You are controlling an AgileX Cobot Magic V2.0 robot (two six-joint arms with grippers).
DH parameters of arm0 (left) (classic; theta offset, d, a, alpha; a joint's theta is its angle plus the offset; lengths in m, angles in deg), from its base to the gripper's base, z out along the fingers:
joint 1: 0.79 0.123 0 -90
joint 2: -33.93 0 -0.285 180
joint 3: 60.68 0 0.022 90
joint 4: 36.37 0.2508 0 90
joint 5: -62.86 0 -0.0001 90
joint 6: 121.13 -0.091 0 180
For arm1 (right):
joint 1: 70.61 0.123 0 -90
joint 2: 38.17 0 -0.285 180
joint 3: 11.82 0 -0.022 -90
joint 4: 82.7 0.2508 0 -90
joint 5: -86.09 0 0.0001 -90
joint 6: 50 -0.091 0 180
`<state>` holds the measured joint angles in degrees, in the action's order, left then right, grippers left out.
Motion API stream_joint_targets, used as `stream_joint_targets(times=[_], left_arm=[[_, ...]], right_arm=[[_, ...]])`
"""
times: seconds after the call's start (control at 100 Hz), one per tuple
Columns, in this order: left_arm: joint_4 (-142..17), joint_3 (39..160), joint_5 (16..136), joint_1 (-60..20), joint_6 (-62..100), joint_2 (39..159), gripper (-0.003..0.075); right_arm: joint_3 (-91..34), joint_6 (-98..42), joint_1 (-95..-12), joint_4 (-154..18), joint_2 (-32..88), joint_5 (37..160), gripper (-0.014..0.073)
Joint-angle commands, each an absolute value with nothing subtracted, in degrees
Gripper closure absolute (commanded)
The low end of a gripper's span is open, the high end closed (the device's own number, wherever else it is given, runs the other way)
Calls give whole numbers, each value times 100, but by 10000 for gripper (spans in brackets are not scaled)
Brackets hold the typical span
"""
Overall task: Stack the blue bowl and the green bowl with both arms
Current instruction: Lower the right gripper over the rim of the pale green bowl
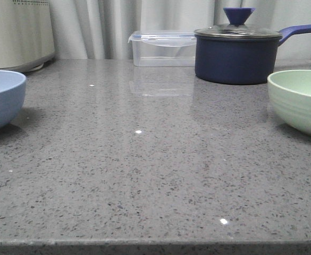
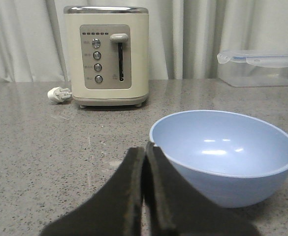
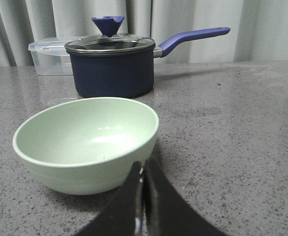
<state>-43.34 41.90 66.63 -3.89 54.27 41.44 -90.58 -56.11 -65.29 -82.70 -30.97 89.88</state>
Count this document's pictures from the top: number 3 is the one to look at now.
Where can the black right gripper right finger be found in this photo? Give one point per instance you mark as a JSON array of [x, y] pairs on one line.
[[167, 213]]

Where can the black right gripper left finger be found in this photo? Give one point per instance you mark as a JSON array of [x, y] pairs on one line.
[[123, 216]]

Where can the light green bowl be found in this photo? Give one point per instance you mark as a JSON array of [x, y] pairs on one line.
[[87, 146]]

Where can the dark blue saucepan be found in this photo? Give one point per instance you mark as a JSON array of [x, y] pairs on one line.
[[129, 74]]

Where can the clear plastic container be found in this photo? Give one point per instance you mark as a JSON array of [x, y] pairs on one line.
[[50, 57]]

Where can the glass lid with blue knob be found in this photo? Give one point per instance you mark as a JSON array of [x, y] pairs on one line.
[[109, 41]]

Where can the grey curtain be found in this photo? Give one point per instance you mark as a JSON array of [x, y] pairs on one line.
[[258, 28]]

